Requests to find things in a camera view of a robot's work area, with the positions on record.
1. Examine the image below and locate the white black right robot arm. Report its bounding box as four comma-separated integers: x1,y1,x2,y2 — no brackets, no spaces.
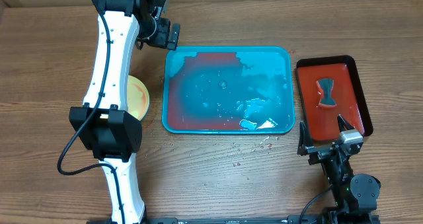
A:
297,115,381,223

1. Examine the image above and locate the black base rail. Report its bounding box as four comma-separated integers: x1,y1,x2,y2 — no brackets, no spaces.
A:
86,213,381,224

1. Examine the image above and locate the yellow-green plate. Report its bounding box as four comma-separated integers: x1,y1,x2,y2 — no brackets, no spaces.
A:
127,75,150,120

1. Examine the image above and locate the black tray red inside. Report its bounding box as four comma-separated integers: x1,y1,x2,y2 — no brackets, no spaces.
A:
295,55,373,142

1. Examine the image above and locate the green pink sponge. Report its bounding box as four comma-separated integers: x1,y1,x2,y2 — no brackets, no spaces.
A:
316,78,336,108

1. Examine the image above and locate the teal plastic tray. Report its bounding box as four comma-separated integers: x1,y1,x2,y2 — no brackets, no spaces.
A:
162,46,295,135

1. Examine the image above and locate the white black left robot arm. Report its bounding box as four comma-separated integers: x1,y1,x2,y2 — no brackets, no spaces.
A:
57,0,180,223

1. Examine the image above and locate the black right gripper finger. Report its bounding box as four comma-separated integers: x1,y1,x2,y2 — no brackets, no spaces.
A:
297,121,314,155
337,114,355,131

